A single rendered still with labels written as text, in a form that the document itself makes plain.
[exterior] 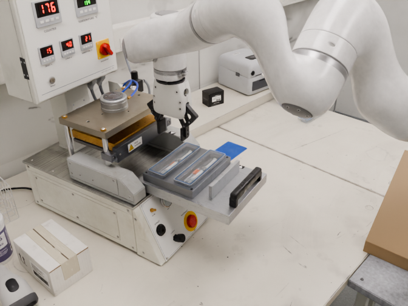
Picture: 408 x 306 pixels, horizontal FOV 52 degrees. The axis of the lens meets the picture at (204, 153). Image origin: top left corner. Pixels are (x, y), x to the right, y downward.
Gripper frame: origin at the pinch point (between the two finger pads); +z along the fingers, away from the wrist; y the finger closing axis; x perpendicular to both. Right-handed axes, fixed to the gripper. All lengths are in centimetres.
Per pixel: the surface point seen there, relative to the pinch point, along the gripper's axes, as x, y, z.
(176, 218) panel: 4.5, -3.3, 26.5
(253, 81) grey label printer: -96, 21, 22
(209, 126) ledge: -60, 25, 32
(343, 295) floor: -70, -45, 109
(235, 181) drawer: -2.8, -18.4, 11.9
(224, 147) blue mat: -51, 11, 34
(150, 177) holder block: 9.8, 1.1, 10.2
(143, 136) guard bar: -0.3, 11.1, 5.2
